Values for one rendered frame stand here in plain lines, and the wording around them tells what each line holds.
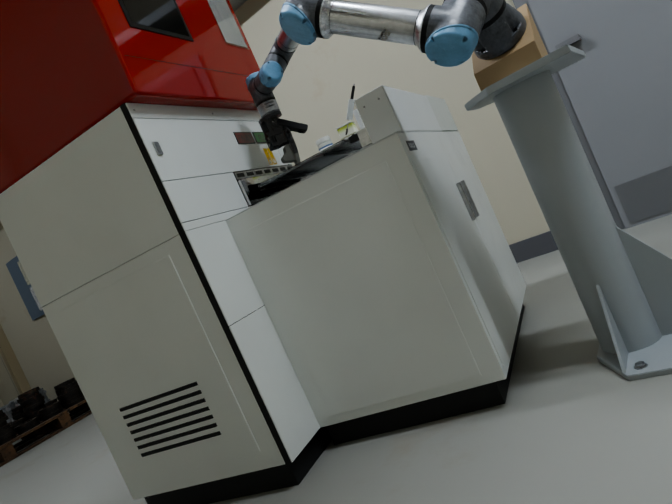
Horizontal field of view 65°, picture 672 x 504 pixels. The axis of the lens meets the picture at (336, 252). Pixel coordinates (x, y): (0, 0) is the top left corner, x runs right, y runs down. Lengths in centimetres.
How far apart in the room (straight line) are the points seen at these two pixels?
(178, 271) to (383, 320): 62
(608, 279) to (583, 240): 12
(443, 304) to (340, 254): 33
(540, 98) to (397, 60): 211
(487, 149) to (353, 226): 196
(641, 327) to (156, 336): 139
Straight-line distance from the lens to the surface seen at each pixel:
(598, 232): 157
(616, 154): 323
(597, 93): 322
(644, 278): 166
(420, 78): 351
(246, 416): 167
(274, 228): 164
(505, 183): 339
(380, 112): 155
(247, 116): 216
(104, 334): 190
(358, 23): 150
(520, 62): 156
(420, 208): 147
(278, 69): 189
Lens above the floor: 64
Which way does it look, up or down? 2 degrees down
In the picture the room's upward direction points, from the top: 24 degrees counter-clockwise
